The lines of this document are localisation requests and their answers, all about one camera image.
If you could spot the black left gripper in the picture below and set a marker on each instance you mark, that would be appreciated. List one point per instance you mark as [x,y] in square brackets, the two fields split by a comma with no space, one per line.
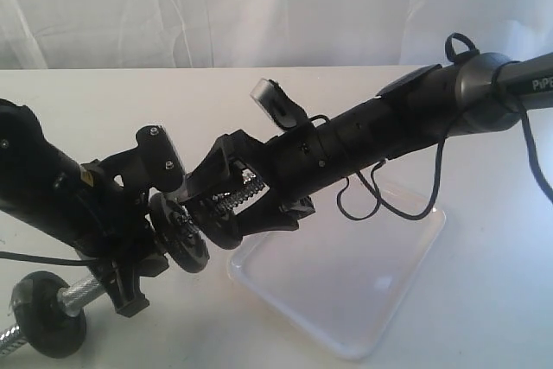
[103,206]

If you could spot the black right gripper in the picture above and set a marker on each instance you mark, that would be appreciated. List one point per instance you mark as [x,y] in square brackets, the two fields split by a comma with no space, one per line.
[301,162]

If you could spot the chrome threaded dumbbell bar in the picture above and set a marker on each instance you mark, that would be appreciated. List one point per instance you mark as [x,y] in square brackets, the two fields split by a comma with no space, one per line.
[72,300]

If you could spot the black far-end weight plate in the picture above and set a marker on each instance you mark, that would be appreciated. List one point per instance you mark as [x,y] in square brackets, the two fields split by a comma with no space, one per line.
[46,327]

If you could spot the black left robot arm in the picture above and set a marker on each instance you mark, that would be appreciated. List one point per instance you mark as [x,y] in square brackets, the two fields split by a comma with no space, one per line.
[29,165]

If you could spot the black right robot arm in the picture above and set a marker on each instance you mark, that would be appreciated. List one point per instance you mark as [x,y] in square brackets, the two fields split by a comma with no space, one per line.
[477,93]

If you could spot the white rectangular plastic tray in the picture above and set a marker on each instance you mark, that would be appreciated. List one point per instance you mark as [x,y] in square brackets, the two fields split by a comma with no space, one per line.
[338,281]

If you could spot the white backdrop curtain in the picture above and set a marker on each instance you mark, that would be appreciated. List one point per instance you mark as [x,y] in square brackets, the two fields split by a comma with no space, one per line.
[52,34]

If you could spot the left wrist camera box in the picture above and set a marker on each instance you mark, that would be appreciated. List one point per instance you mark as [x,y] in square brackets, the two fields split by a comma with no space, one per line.
[159,158]

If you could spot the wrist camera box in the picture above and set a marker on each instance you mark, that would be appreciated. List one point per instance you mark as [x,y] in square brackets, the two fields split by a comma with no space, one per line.
[159,158]
[285,113]

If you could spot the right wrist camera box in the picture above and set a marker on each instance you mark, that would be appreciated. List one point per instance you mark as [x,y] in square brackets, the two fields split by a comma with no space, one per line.
[285,113]

